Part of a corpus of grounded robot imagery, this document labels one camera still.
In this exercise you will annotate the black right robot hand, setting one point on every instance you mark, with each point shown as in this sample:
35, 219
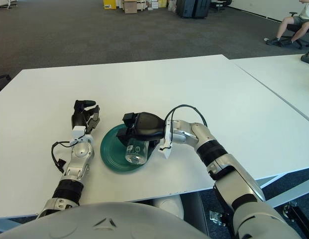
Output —
146, 127

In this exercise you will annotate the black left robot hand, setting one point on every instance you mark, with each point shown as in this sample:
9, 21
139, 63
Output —
79, 117

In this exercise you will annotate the clear plastic water bottle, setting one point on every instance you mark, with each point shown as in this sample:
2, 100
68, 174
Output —
136, 154

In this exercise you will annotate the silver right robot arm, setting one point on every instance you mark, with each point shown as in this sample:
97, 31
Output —
189, 132

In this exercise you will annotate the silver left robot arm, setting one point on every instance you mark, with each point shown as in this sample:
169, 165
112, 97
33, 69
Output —
80, 152

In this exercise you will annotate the green round plate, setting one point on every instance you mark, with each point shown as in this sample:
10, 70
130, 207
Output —
112, 149

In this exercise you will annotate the black empty office chair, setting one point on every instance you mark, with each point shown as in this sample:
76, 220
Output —
1, 77

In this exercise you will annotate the grey robot torso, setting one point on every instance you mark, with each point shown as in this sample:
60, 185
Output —
94, 224

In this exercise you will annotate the yellow cardboard box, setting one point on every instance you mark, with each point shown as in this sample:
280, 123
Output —
109, 4

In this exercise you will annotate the brown cardboard box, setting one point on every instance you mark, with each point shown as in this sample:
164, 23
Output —
130, 7

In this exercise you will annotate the white plastic bag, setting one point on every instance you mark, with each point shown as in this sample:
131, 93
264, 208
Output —
172, 6

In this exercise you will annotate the stack of white boxes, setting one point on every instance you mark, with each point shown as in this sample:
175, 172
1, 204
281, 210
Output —
154, 3

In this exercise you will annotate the black cabinet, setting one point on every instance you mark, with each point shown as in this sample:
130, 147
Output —
185, 7

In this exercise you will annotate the black suitcase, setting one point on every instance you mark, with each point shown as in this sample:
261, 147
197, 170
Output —
201, 8

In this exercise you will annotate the seated person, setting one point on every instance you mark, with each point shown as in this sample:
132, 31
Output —
282, 26

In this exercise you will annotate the black device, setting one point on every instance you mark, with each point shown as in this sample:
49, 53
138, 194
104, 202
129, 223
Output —
308, 57

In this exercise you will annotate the black occupied office chair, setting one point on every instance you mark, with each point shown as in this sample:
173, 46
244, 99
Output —
293, 27

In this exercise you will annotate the black wheeled stand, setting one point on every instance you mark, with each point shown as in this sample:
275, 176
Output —
301, 219

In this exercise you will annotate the distant desk frame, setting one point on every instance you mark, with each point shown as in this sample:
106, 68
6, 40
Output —
8, 4

